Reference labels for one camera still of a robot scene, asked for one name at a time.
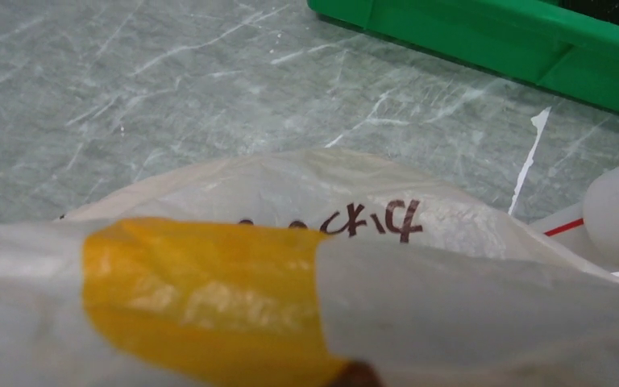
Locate translucent orange plastic bag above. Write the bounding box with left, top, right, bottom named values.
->
left=0, top=149, right=619, bottom=386

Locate green plastic tray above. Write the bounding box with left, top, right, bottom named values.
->
left=309, top=1, right=619, bottom=113

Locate white PVC pipe frame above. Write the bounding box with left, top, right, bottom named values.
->
left=530, top=167, right=619, bottom=273

